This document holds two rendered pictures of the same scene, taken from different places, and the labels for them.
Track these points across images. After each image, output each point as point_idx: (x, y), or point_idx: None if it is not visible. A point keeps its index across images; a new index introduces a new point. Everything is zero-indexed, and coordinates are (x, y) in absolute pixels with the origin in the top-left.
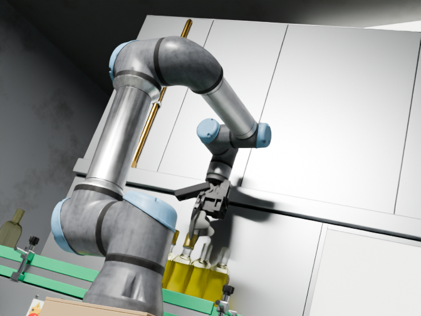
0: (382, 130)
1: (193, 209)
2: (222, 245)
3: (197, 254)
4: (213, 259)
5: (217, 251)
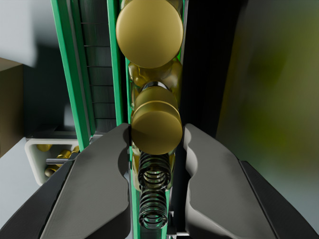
0: None
1: (13, 221)
2: (317, 224)
3: (307, 109)
4: (281, 161)
5: (302, 189)
